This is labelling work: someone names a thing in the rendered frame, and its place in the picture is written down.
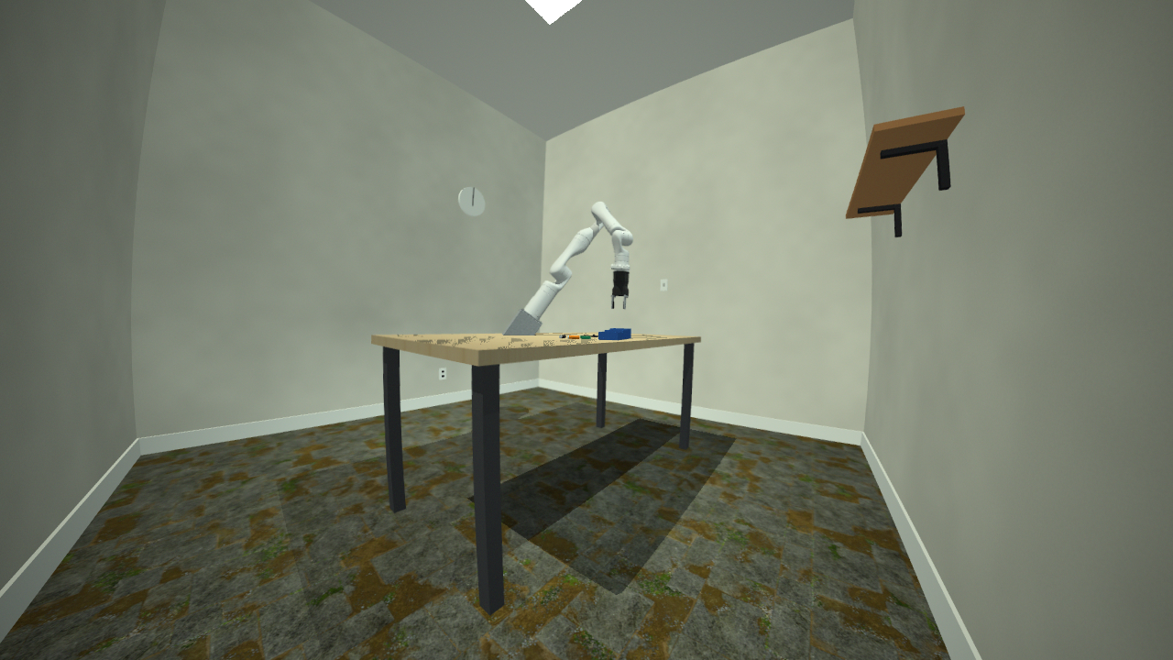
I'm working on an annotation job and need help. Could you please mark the blue three-compartment tray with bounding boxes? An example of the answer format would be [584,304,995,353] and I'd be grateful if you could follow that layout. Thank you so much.
[598,328,631,340]

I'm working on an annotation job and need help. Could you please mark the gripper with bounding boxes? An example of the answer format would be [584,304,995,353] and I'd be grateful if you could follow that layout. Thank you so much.
[610,261,630,309]

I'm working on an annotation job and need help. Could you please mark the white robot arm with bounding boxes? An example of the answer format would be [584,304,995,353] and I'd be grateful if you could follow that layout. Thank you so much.
[524,202,633,320]

